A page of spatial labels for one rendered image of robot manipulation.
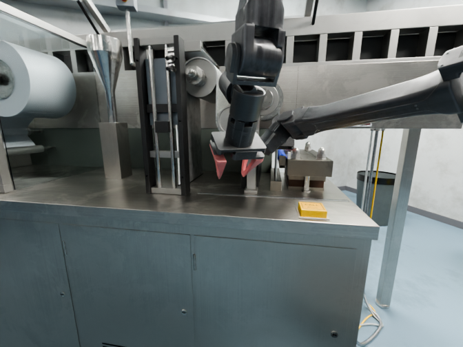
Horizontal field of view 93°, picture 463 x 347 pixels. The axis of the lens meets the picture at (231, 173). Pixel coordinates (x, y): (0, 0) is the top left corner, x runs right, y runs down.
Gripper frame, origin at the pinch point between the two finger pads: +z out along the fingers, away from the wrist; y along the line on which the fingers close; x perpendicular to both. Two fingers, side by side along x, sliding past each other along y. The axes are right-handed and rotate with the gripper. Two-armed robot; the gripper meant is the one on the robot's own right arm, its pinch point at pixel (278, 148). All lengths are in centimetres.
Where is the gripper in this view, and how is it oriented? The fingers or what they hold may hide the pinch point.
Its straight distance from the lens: 88.9
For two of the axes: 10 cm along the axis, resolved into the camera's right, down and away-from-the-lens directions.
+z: 1.6, 3.0, 9.4
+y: 9.8, 0.4, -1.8
